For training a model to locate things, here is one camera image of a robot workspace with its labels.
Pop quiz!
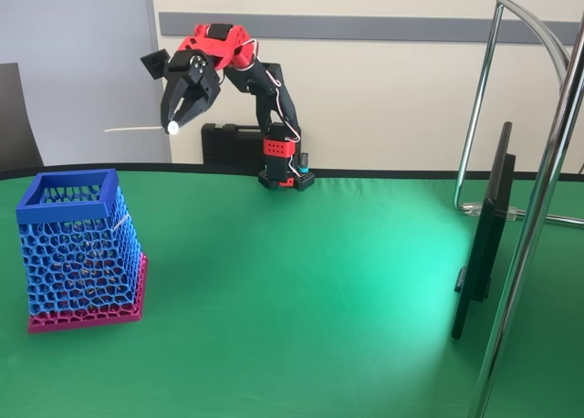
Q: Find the black perforated arm base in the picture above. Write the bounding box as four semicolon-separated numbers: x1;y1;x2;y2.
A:
257;168;317;193

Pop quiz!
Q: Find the blue lattice basket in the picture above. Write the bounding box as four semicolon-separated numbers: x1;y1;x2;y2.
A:
16;168;143;318

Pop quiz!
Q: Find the black plastic case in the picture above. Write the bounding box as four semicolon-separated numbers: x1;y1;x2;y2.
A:
202;122;266;166

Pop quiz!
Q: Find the green table cloth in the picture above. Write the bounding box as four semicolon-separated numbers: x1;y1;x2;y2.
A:
0;162;584;418

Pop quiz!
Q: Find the clear plastic clip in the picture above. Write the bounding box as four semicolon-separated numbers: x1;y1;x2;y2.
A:
461;201;526;221

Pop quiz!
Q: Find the black monitor on stand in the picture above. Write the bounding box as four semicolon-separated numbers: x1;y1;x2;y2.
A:
451;120;519;341

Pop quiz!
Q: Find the chrome tube stand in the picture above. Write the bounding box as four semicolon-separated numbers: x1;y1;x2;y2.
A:
453;0;584;418

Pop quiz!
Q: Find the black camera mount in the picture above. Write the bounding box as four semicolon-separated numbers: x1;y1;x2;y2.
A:
140;48;174;79

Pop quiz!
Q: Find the white red servo cable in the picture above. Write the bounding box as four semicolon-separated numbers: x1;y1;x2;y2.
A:
247;37;303;173

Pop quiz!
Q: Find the grey wall rail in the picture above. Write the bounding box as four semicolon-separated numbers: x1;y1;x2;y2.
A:
158;11;581;46

